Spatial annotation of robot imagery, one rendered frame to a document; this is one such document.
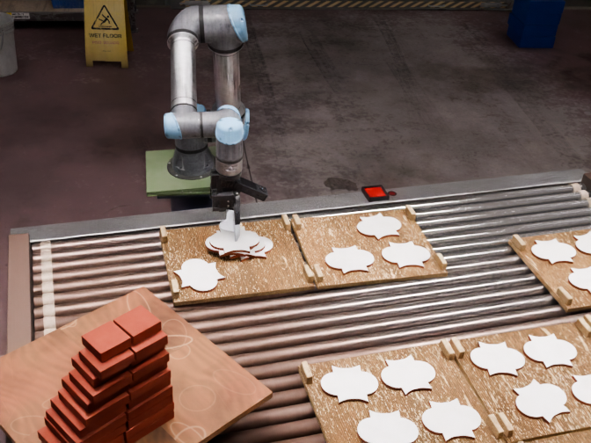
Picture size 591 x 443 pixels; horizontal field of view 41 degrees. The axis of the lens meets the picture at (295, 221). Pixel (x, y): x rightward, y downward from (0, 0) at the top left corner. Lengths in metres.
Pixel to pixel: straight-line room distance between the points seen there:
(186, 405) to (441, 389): 0.65
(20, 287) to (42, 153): 2.61
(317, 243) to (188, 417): 0.88
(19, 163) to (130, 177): 0.65
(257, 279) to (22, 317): 0.65
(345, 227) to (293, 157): 2.26
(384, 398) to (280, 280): 0.51
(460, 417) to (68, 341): 0.96
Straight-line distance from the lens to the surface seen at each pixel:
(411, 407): 2.00
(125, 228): 2.55
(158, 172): 2.87
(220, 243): 2.37
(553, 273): 2.54
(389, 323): 2.23
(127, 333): 1.59
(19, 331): 2.17
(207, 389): 1.84
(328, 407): 1.96
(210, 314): 2.22
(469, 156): 5.05
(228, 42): 2.52
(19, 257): 2.42
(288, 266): 2.36
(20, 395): 1.88
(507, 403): 2.07
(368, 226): 2.55
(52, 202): 4.40
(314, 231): 2.51
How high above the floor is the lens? 2.38
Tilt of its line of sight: 35 degrees down
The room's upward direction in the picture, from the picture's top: 4 degrees clockwise
